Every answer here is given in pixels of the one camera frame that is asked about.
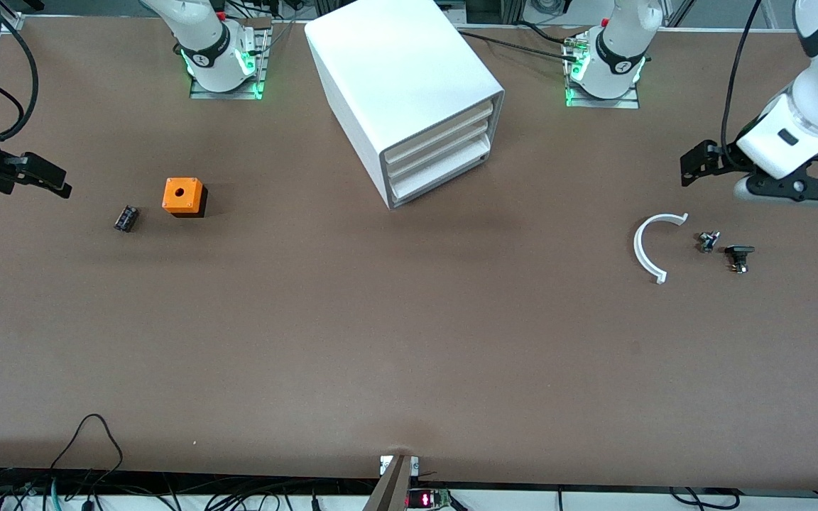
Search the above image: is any white drawer cabinet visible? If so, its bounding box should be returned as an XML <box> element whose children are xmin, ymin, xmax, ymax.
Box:
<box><xmin>304</xmin><ymin>0</ymin><xmax>506</xmax><ymax>211</ymax></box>

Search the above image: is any white curved plastic arc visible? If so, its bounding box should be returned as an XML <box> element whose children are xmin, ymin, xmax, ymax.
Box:
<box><xmin>633</xmin><ymin>212</ymin><xmax>690</xmax><ymax>285</ymax></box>

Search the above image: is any orange box with hole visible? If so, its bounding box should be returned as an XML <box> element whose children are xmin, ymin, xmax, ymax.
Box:
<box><xmin>161</xmin><ymin>177</ymin><xmax>209</xmax><ymax>219</ymax></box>

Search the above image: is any circuit board with red display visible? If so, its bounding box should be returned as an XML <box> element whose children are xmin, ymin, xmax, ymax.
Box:
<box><xmin>408</xmin><ymin>488</ymin><xmax>454</xmax><ymax>510</ymax></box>

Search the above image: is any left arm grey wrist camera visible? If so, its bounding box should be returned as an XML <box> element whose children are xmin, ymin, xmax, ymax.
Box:
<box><xmin>734</xmin><ymin>153</ymin><xmax>818</xmax><ymax>208</ymax></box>

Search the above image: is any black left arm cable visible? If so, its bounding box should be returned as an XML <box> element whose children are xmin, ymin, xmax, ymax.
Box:
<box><xmin>719</xmin><ymin>0</ymin><xmax>765</xmax><ymax>171</ymax></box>

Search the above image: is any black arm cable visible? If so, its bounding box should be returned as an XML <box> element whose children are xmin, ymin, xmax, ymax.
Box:
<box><xmin>0</xmin><ymin>0</ymin><xmax>40</xmax><ymax>143</ymax></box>
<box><xmin>719</xmin><ymin>0</ymin><xmax>765</xmax><ymax>171</ymax></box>

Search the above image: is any small black switch component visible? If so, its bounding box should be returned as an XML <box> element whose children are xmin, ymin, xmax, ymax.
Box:
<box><xmin>724</xmin><ymin>244</ymin><xmax>757</xmax><ymax>275</ymax></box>

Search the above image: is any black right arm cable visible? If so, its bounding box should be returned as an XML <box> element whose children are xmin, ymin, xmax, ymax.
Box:
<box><xmin>0</xmin><ymin>0</ymin><xmax>40</xmax><ymax>143</ymax></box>

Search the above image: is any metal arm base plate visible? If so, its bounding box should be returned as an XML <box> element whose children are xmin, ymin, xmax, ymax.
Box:
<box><xmin>564</xmin><ymin>39</ymin><xmax>641</xmax><ymax>109</ymax></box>
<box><xmin>189</xmin><ymin>27</ymin><xmax>269</xmax><ymax>101</ymax></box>

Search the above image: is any black cable on table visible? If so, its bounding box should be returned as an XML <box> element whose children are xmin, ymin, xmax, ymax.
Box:
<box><xmin>457</xmin><ymin>30</ymin><xmax>584</xmax><ymax>62</ymax></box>

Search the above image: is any black looped cable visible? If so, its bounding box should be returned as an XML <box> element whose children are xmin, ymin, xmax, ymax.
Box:
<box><xmin>49</xmin><ymin>413</ymin><xmax>125</xmax><ymax>490</ymax></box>

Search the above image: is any grey metal bracket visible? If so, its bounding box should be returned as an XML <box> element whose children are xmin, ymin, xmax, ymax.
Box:
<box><xmin>363</xmin><ymin>454</ymin><xmax>421</xmax><ymax>511</ymax></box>

